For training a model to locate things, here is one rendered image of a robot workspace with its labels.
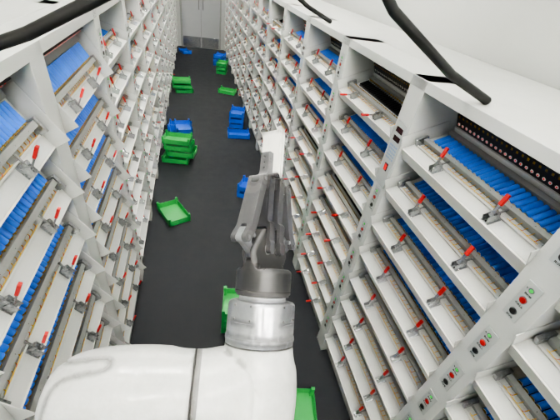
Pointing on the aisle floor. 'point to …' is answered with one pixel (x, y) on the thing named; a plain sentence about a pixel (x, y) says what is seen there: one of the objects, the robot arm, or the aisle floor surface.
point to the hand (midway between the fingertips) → (272, 154)
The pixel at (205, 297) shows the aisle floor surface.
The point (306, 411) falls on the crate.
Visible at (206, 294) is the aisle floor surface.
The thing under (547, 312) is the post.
